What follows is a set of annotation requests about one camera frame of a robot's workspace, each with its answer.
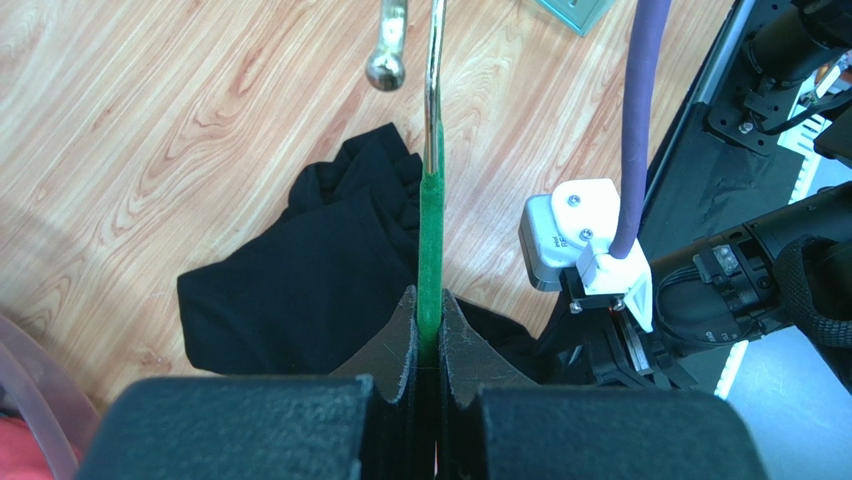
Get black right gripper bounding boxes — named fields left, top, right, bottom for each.
left=535, top=303, right=698, bottom=390

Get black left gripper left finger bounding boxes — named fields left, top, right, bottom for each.
left=79, top=288, right=420, bottom=479

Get transparent brown laundry basket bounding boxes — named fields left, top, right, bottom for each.
left=1, top=317, right=101, bottom=479

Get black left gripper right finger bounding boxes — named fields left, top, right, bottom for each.
left=439, top=293, right=766, bottom=479

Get red garment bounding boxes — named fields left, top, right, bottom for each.
left=1, top=417, right=54, bottom=480

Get black tank top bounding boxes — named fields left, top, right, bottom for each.
left=176, top=121, right=567, bottom=384

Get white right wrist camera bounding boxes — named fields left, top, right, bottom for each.
left=519, top=179, right=653, bottom=333

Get green plastic file rack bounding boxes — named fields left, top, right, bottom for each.
left=536, top=0, right=615, bottom=37

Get dark green velvet hanger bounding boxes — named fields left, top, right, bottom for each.
left=365, top=0, right=446, bottom=359

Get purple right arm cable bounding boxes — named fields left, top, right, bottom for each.
left=608, top=0, right=674, bottom=261

